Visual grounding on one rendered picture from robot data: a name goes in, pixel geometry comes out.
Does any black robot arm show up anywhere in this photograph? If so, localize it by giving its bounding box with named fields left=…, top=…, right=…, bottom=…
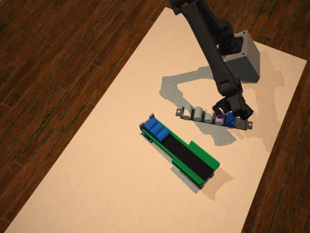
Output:
left=168, top=0, right=254, bottom=120

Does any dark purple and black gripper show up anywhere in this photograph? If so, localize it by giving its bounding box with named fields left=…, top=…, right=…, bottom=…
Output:
left=212, top=96, right=229, bottom=119

